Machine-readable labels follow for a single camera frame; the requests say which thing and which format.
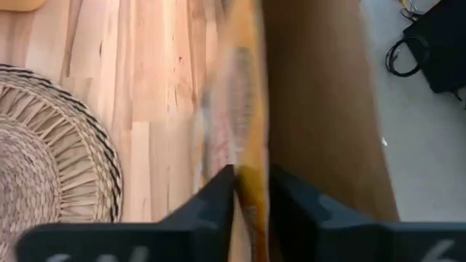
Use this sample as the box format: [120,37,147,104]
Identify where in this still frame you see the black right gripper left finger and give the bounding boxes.
[15,164,236,262]

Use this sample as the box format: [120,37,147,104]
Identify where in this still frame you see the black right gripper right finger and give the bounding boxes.
[268,163,466,262]

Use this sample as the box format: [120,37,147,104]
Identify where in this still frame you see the round woven straw placemat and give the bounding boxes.
[0,64,124,262]

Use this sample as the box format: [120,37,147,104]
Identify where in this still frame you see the black floor equipment box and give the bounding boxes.
[402,0,466,101]

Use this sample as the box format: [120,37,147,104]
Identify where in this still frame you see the yellow rectangular tray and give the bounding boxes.
[0,0,47,12]

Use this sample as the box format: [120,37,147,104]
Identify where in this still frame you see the coiled black floor cable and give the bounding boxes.
[384,35,431,78]

